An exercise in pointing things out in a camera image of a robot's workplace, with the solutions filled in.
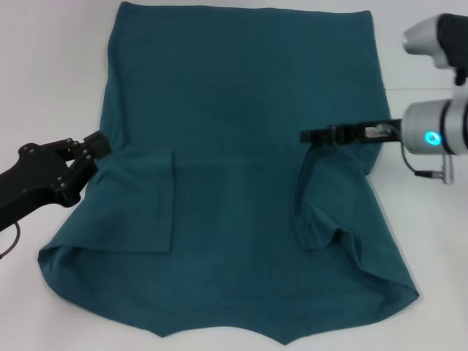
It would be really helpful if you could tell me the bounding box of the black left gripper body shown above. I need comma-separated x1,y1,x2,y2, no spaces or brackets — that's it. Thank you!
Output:
0,140,80,234

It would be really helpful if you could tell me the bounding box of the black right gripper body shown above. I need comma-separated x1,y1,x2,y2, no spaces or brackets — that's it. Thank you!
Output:
339,118,404,146

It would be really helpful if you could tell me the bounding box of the blue shirt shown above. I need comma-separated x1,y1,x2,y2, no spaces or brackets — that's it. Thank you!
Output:
37,1,420,336

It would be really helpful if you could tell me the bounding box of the silver metal cable connector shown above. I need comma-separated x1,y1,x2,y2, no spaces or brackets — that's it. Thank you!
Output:
364,124,391,139

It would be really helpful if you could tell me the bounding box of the grey cable with metal plug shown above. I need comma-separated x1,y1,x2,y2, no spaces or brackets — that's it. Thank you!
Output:
401,141,455,186

